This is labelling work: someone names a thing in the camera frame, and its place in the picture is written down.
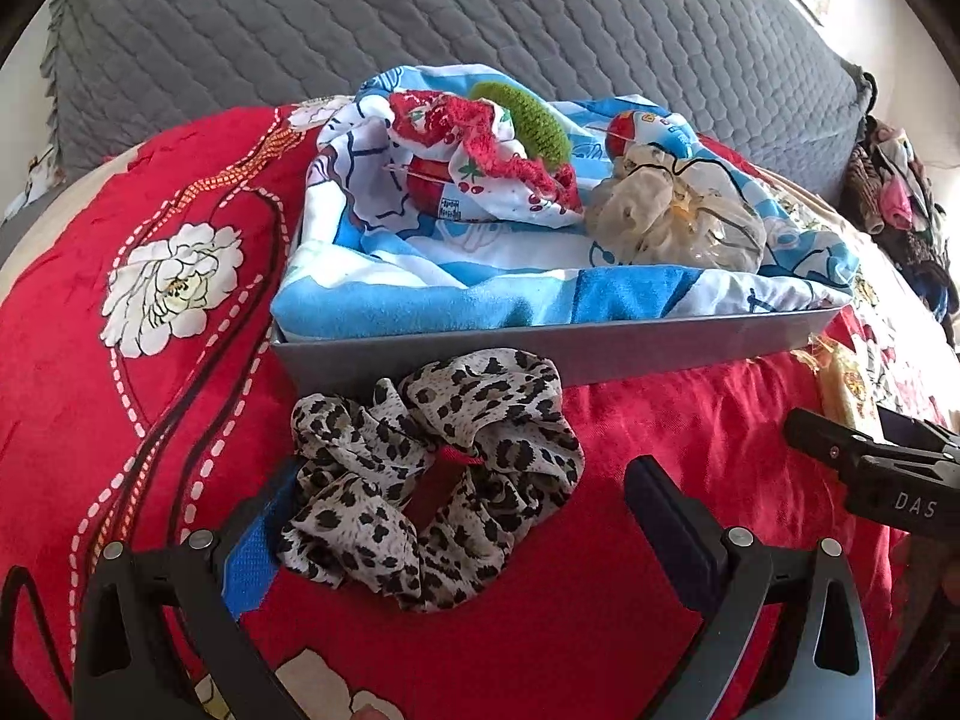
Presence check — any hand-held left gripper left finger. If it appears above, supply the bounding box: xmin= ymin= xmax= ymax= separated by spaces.
xmin=71 ymin=465 xmax=301 ymax=720

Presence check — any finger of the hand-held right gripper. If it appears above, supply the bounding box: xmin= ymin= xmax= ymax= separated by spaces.
xmin=784 ymin=409 xmax=901 ymax=475
xmin=876 ymin=405 xmax=960 ymax=460

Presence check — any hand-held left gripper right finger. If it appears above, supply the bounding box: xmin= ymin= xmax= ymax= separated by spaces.
xmin=625 ymin=456 xmax=875 ymax=720

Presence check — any yellow snack cake packet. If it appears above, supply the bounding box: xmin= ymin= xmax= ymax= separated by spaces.
xmin=806 ymin=336 xmax=887 ymax=430

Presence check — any grey rectangular tray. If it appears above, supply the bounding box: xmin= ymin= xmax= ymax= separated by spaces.
xmin=270 ymin=202 xmax=845 ymax=395

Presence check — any leopard print scrunchie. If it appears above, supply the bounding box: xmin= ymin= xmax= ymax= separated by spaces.
xmin=279 ymin=349 xmax=586 ymax=612

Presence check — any beige sheer scrunchie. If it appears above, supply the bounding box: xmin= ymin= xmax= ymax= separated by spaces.
xmin=583 ymin=142 xmax=767 ymax=271

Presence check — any egg-shaped toy pack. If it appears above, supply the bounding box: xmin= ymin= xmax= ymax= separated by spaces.
xmin=409 ymin=156 xmax=471 ymax=224
xmin=606 ymin=111 xmax=695 ymax=166

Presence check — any cherry print scrunchie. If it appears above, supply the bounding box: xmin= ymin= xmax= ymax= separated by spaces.
xmin=386 ymin=88 xmax=586 ymax=230

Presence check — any green fuzzy scrunchie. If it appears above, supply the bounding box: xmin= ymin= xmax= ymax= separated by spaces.
xmin=469 ymin=80 xmax=575 ymax=160

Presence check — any red floral blanket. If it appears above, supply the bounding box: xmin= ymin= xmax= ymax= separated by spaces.
xmin=0 ymin=97 xmax=946 ymax=720

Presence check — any pile of clothes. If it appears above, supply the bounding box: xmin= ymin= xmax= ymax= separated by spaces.
xmin=840 ymin=73 xmax=960 ymax=346

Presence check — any blue striped cartoon towel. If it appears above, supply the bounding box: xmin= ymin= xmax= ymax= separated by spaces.
xmin=270 ymin=66 xmax=862 ymax=342

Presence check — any beige bed sheet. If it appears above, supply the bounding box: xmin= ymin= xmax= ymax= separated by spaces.
xmin=0 ymin=142 xmax=151 ymax=278

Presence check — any grey quilted cover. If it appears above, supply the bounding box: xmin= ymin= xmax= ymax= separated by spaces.
xmin=45 ymin=0 xmax=875 ymax=200

